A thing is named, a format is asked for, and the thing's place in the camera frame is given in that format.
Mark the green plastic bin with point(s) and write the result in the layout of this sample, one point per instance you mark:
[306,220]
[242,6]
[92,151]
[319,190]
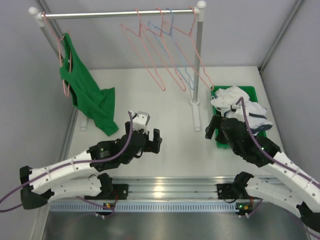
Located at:
[250,90]

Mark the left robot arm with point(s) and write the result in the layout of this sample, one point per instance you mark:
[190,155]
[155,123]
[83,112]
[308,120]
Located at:
[84,175]

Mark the perforated cable duct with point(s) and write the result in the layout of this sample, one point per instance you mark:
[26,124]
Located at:
[157,207]

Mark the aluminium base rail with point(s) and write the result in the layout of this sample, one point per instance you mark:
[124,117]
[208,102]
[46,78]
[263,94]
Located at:
[172,188]

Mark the white navy-trimmed tank top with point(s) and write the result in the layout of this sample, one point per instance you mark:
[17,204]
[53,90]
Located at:
[255,113]

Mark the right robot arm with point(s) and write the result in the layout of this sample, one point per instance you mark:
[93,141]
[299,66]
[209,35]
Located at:
[300,194]

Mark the white garment in bin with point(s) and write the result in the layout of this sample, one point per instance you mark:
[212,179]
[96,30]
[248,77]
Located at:
[225,99]

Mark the clothes rack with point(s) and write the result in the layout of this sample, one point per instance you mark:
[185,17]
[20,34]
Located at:
[50,33]

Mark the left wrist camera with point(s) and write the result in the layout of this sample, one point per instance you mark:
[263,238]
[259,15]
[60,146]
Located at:
[140,121]

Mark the green tank top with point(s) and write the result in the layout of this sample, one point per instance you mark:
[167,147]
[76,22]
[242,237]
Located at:
[95,103]

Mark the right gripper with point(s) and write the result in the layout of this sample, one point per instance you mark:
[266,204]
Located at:
[210,129]

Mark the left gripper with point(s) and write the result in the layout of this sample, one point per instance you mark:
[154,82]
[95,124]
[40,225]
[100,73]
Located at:
[141,137]

